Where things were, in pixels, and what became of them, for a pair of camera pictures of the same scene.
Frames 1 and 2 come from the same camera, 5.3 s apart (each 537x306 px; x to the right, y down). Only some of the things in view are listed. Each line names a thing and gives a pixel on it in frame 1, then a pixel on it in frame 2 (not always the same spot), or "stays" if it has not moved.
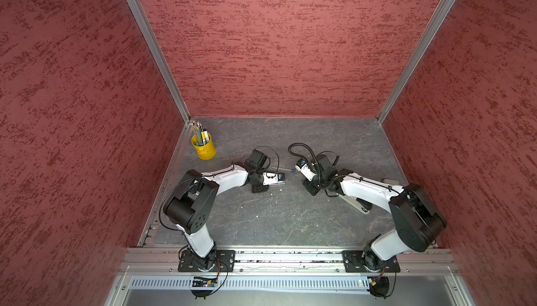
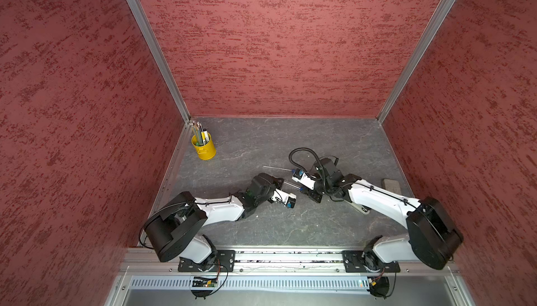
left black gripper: x=257 y=189 → x=277 y=184
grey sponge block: x=392 y=181 stays
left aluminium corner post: x=135 y=5 stays
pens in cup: x=201 y=135 stays
